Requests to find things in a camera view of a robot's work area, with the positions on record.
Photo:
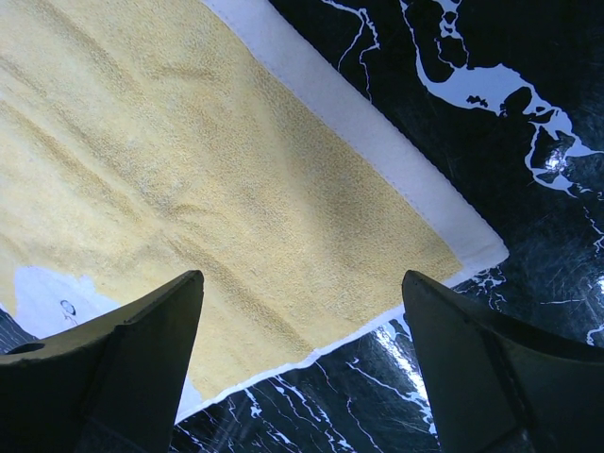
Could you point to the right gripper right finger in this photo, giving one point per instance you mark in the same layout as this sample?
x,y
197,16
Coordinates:
x,y
496,384

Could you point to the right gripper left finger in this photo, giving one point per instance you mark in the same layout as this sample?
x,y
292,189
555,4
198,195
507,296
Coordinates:
x,y
112,384

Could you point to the yellow towel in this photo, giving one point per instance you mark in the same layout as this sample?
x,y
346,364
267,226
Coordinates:
x,y
143,139

